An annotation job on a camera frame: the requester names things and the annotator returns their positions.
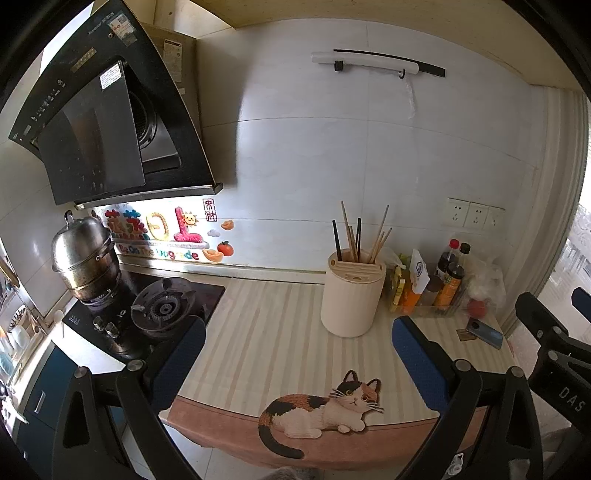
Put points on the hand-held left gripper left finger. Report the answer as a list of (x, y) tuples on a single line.
[(180, 364)]

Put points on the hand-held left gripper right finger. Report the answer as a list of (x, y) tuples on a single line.
[(418, 364)]

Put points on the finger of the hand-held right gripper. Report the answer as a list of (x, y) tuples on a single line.
[(540, 318), (582, 297)]

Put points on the beige round utensil holder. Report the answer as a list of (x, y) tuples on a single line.
[(351, 304)]

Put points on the dark wooden chopstick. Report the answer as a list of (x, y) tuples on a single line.
[(337, 240), (358, 237)]

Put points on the white sheer curtain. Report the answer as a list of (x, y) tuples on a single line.
[(577, 258)]

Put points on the brown card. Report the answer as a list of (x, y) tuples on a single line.
[(461, 335)]

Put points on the clear plastic organizer tray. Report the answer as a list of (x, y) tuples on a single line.
[(429, 311)]

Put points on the blue smartphone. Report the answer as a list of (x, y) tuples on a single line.
[(485, 333)]

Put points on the clear plastic bag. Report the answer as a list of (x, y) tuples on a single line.
[(485, 281)]

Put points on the black gas stove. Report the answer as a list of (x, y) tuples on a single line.
[(203, 295)]

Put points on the yellow seasoning box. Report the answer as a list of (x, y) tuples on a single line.
[(397, 290)]

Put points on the glass jar dark lid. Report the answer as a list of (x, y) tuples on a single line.
[(433, 288)]

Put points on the soy sauce bottle orange label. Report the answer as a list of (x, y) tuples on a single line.
[(455, 286)]

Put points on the orange and white packet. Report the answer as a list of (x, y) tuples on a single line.
[(418, 277)]

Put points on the striped cat table mat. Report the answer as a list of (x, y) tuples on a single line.
[(277, 332)]

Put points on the green yellow packet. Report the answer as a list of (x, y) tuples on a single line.
[(405, 262)]

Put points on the dark sauce bottle red cap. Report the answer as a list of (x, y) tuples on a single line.
[(447, 263)]

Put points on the white plastic clip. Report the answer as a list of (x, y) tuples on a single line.
[(455, 464)]

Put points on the blue cabinet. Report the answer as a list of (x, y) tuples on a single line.
[(46, 392)]

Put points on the steel steamer pot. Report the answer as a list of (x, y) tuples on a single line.
[(83, 258)]

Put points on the grey slipper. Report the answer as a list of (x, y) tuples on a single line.
[(291, 474)]

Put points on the dish rack with bowls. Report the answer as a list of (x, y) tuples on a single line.
[(18, 332)]

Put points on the black range hood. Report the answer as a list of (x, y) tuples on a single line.
[(92, 138)]

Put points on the white wall socket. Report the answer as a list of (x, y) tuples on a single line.
[(477, 217), (458, 212), (495, 219)]

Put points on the colourful wall sticker set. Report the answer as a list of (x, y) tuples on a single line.
[(184, 230)]

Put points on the white and black wall rail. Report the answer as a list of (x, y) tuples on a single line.
[(369, 62)]

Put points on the beige hood duct cover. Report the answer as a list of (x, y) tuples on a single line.
[(175, 50)]

